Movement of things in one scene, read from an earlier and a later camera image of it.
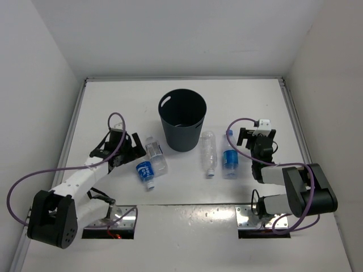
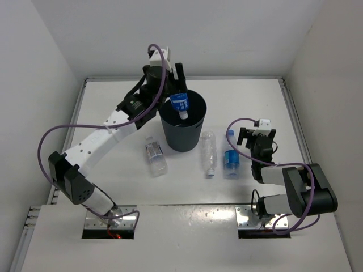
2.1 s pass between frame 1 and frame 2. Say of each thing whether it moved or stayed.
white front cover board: stayed
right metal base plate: stayed
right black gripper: stayed
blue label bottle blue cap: stayed
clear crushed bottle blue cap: stayed
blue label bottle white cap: moved
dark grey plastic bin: stayed
